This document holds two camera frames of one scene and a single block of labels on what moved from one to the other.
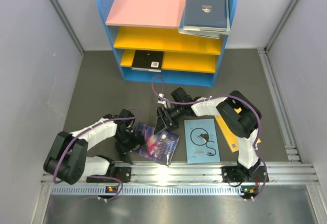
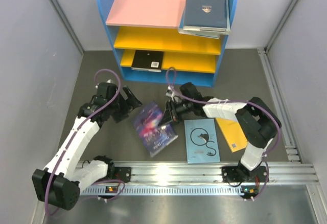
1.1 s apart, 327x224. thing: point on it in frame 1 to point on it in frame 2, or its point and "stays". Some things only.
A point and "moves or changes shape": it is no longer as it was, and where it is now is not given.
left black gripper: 122,149 to 129,105
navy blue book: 205,10 stays
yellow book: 230,136 stays
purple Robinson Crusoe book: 158,147 moves or changes shape
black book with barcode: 148,61 stays
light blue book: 202,140 stays
